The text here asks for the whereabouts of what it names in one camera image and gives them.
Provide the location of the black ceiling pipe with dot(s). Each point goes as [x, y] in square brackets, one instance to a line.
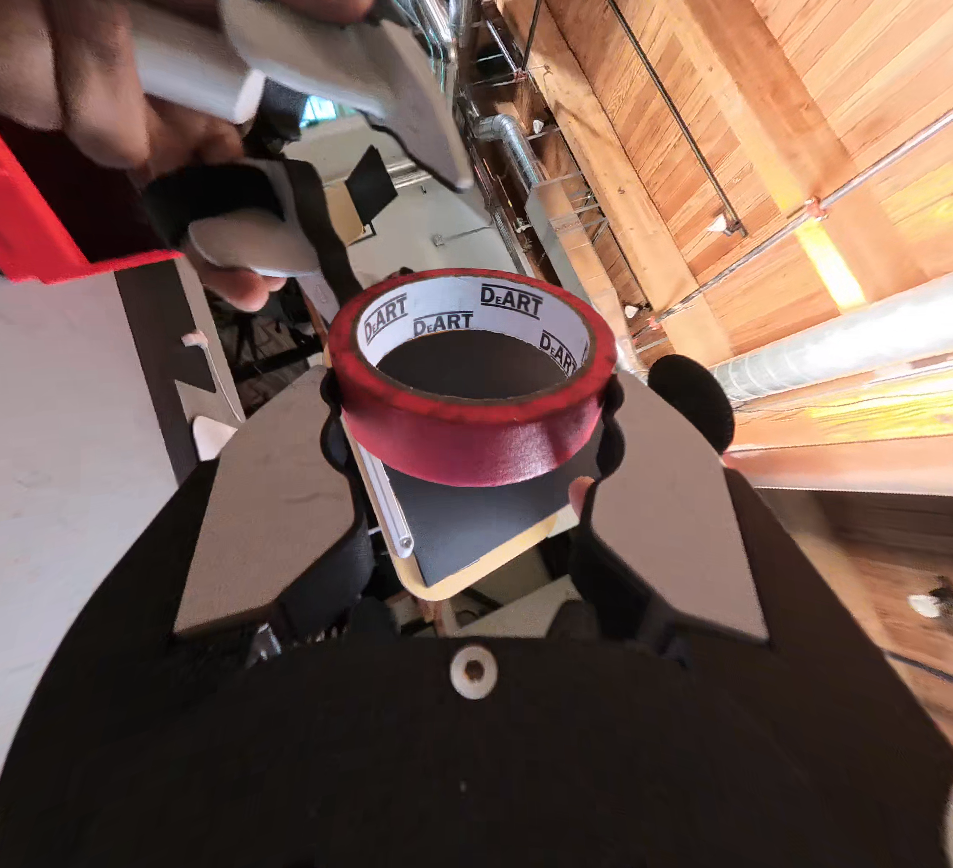
[655, 78]

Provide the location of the silver air duct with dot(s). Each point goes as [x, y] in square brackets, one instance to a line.
[856, 332]

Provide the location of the person's right hand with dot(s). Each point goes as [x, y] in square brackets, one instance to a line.
[581, 495]

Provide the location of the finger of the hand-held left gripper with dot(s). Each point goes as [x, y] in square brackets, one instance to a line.
[357, 78]
[260, 242]

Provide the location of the person's left hand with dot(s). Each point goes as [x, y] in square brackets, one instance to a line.
[67, 26]

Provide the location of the black board with wooden rim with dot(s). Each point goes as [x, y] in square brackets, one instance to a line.
[372, 186]
[476, 518]

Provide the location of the white board stand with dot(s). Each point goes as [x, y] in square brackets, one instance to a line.
[394, 518]

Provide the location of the metal conduit pipe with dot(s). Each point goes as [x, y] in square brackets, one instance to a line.
[856, 186]

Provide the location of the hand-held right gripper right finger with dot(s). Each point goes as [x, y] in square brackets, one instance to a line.
[670, 510]

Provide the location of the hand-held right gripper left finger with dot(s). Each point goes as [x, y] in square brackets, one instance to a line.
[275, 510]

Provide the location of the red plastic parts bin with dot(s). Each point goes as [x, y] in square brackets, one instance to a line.
[45, 242]

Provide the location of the red tape roll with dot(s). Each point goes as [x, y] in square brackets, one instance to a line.
[476, 443]

